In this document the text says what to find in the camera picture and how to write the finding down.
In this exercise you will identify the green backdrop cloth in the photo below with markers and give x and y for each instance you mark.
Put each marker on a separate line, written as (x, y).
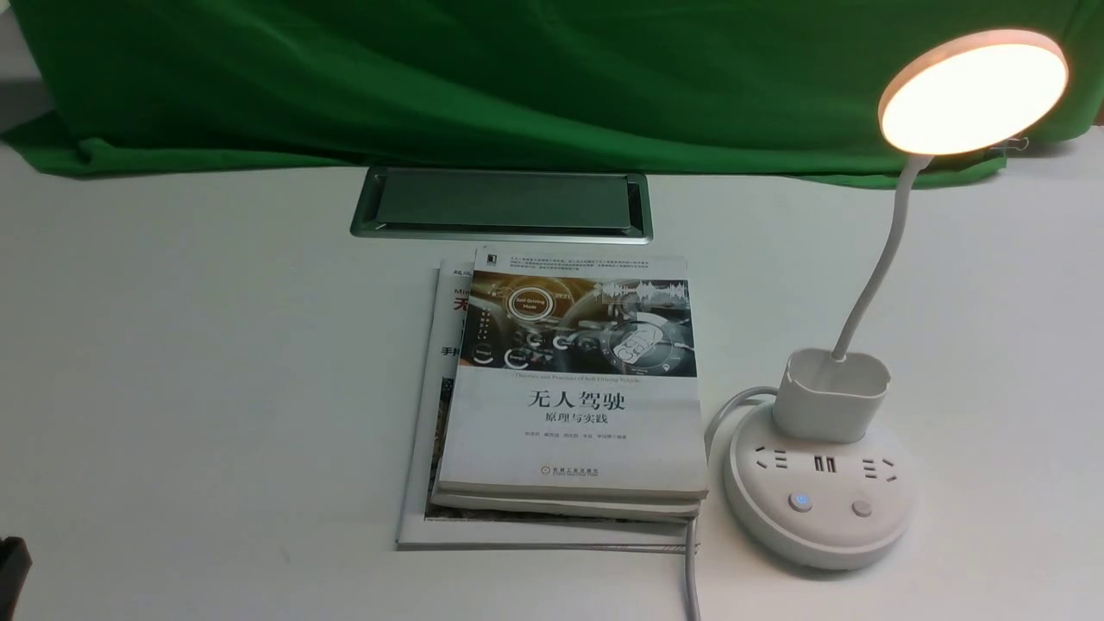
(714, 87)

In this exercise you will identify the metal desk cable hatch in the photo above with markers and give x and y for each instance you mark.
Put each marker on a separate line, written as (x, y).
(406, 202)

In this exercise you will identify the black object at left edge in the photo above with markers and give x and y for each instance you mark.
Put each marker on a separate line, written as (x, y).
(16, 562)

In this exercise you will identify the bottom magazine with red text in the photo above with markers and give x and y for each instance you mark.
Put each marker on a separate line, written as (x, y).
(423, 525)

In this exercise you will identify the white self-driving book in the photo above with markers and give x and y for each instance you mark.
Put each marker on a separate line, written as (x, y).
(576, 379)

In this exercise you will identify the metal binder clip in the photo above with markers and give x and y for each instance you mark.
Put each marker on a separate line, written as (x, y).
(1015, 146)

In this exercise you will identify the white desk lamp with socket base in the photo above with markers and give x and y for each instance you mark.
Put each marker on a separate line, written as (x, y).
(809, 474)

